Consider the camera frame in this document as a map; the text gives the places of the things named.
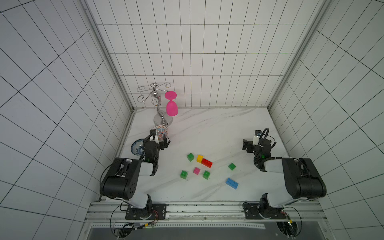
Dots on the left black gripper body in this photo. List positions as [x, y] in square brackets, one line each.
[161, 146]

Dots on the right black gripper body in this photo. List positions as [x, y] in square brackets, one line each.
[248, 145]

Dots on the green lego cube top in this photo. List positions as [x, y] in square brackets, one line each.
[190, 157]

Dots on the green lego cube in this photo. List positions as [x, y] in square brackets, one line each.
[190, 157]
[206, 175]
[232, 166]
[184, 175]

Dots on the yellow lego cube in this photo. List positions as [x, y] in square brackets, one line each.
[200, 159]

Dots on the red long lego brick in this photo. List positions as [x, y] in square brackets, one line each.
[207, 163]

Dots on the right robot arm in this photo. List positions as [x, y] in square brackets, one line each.
[301, 178]

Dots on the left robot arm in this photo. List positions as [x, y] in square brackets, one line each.
[120, 179]

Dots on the blue long lego brick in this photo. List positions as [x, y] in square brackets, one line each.
[231, 183]

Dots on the pink lego cube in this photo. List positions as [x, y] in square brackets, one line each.
[196, 171]

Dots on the blue patterned small plate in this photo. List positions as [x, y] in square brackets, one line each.
[137, 147]

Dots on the red patterned small bowl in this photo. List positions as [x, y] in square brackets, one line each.
[161, 131]

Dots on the silver glass hanger stand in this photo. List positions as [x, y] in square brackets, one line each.
[154, 91]

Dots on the pink plastic wine glass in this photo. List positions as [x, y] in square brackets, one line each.
[172, 107]

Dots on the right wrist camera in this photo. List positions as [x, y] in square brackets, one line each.
[257, 136]

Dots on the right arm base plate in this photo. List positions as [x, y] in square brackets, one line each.
[254, 212]

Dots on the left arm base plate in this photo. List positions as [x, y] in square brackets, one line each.
[156, 211]

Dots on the aluminium rail frame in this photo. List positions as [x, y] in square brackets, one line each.
[206, 215]

